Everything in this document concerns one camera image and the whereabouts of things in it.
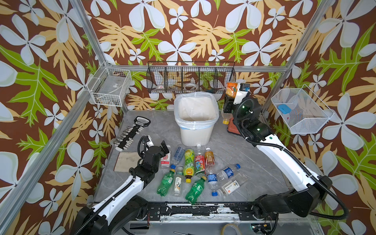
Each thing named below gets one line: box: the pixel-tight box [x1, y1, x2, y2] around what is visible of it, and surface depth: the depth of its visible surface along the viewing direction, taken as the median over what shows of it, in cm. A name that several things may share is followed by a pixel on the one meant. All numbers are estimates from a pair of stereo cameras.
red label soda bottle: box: [194, 143, 206, 176], surface depth 88 cm
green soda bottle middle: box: [185, 175, 208, 205], surface depth 79 cm
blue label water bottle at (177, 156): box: [169, 146, 186, 170], surface depth 92 cm
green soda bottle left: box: [156, 164, 177, 197], surface depth 82 cm
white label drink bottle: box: [171, 166, 186, 198], surface depth 81 cm
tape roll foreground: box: [220, 221, 242, 235], surface depth 71 cm
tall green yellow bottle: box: [183, 148, 196, 184], surface depth 86 cm
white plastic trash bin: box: [173, 92, 220, 147], surface depth 92 cm
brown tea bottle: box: [204, 146, 216, 169], surface depth 90 cm
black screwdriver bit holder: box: [113, 116, 151, 152], surface depth 107 cm
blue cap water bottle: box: [221, 163, 241, 179], surface depth 85 cm
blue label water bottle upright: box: [206, 173, 219, 197], surface depth 82 cm
